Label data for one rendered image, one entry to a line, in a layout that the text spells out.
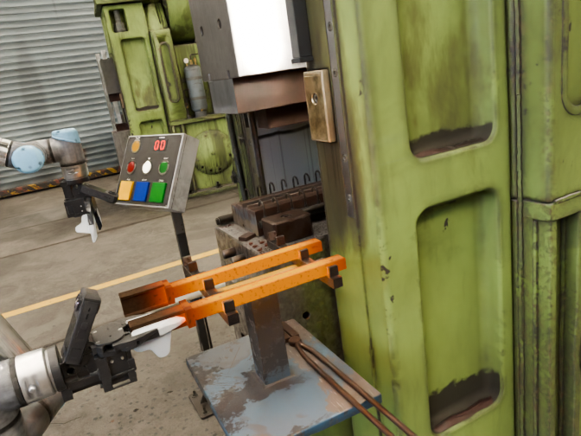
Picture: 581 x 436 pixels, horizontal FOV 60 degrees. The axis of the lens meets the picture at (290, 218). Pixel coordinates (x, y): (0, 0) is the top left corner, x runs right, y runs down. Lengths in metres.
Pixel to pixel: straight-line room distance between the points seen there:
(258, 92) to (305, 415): 0.84
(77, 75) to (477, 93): 8.35
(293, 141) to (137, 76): 4.66
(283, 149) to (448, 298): 0.74
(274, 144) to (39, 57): 7.77
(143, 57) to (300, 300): 5.18
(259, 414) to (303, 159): 1.00
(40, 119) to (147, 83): 3.32
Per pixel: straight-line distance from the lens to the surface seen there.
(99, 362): 0.86
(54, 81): 9.30
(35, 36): 9.35
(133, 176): 2.04
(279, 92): 1.45
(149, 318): 0.88
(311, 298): 1.44
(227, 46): 1.39
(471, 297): 1.53
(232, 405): 1.10
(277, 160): 1.75
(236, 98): 1.40
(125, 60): 6.31
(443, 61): 1.33
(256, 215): 1.45
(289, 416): 1.04
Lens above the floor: 1.37
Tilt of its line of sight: 17 degrees down
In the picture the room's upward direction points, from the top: 9 degrees counter-clockwise
